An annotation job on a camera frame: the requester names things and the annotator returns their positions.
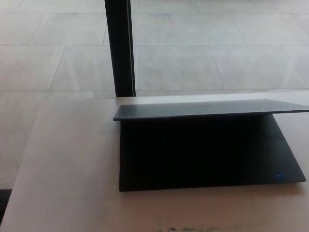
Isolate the black vertical window post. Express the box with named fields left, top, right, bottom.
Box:
left=104, top=0, right=136, bottom=98

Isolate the silver Dell laptop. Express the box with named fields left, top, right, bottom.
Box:
left=113, top=99, right=309, bottom=192

